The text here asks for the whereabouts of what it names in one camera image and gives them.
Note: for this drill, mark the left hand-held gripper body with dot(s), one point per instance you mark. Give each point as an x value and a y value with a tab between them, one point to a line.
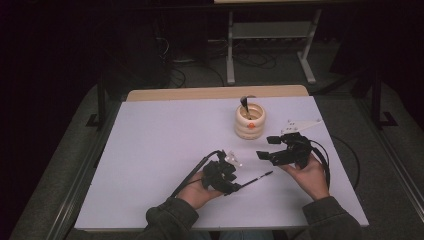
215	176

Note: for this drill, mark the person's right hand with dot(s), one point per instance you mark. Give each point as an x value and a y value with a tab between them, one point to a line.
311	180

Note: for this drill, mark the thin black makeup brush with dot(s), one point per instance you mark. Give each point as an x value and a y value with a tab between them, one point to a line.
256	179

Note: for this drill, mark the white board table cover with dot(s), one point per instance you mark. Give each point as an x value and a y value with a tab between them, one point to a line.
150	166

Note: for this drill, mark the wooden table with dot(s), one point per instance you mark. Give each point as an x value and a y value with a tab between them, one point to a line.
216	92

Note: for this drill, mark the wide black makeup brush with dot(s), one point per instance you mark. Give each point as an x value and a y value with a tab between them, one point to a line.
246	105

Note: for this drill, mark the black metal stand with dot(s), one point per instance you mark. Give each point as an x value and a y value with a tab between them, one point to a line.
100	106
376	106

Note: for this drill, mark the white metal stand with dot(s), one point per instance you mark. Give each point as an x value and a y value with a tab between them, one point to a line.
271	30

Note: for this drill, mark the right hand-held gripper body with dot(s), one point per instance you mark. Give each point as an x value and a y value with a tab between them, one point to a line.
293	151

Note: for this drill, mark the cream ribbed brush holder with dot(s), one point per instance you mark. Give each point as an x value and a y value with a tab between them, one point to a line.
250	128

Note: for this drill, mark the person's left hand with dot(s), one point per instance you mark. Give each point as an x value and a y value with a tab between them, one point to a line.
198	191

